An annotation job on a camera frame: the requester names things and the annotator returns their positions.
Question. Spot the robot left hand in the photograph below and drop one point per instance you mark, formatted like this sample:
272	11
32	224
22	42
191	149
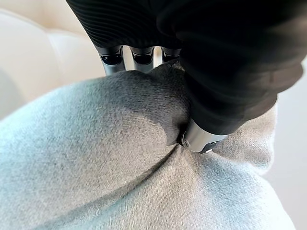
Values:
216	48

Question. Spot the light grey fabric cushion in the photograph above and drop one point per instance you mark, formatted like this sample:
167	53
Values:
108	155

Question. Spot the cream white sofa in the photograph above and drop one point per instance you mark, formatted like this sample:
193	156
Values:
48	52

